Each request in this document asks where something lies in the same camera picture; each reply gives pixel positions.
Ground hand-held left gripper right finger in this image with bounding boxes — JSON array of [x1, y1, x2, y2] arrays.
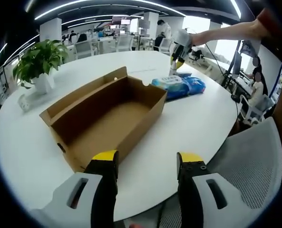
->
[[176, 152, 258, 228]]

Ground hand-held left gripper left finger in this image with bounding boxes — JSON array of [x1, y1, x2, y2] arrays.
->
[[31, 149, 119, 228]]

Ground white blue wet wipes packet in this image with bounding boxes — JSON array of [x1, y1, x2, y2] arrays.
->
[[151, 76, 191, 100]]

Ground brown cardboard shoe box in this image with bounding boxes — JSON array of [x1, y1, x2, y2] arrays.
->
[[39, 66, 168, 173]]

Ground person's left hand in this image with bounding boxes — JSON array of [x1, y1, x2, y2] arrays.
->
[[127, 216, 145, 228]]

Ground grey mesh chair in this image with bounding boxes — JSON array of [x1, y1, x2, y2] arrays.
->
[[158, 116, 282, 228]]

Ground black tripod stand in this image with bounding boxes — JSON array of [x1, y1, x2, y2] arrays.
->
[[221, 39, 243, 92]]

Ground group of white office chairs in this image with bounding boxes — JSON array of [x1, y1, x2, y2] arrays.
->
[[73, 35, 175, 59]]

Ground patterned white paper cup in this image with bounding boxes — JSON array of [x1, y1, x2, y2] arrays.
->
[[17, 94, 30, 112]]

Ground green potted plant white pot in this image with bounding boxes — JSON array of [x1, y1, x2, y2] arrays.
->
[[12, 39, 69, 94]]

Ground ceiling light strips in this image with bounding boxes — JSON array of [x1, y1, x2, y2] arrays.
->
[[0, 0, 243, 60]]

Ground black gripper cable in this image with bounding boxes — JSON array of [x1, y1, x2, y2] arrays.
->
[[204, 42, 239, 103]]

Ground wall display screen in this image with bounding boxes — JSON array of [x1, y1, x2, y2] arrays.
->
[[112, 16, 132, 26]]

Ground blue bordered wall poster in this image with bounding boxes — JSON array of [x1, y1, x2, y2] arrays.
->
[[269, 61, 282, 102]]

